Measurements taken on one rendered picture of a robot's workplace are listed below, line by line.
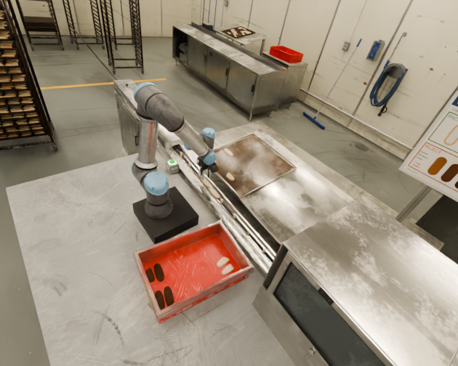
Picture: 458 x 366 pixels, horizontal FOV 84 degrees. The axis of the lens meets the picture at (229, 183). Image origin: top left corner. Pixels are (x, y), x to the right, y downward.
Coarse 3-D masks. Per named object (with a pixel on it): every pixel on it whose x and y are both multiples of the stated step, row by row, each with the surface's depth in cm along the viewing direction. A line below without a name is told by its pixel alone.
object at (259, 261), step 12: (120, 96) 254; (168, 156) 191; (180, 168) 178; (192, 180) 170; (204, 192) 163; (216, 204) 157; (216, 216) 153; (228, 216) 151; (228, 228) 144; (240, 240) 139; (252, 252) 134; (264, 264) 130; (264, 276) 127
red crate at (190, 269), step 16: (208, 240) 140; (160, 256) 129; (176, 256) 130; (192, 256) 131; (208, 256) 133; (224, 256) 134; (176, 272) 124; (192, 272) 125; (208, 272) 126; (160, 288) 116; (176, 288) 118; (192, 288) 119; (224, 288) 120; (192, 304) 112; (160, 320) 105
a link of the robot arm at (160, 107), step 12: (156, 96) 104; (156, 108) 103; (168, 108) 104; (156, 120) 106; (168, 120) 105; (180, 120) 108; (180, 132) 114; (192, 132) 119; (192, 144) 123; (204, 144) 130; (204, 156) 135; (216, 156) 137
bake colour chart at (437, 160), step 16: (448, 112) 117; (432, 128) 123; (448, 128) 119; (432, 144) 126; (448, 144) 121; (416, 160) 133; (432, 160) 128; (448, 160) 123; (416, 176) 136; (432, 176) 130; (448, 176) 125; (448, 192) 127
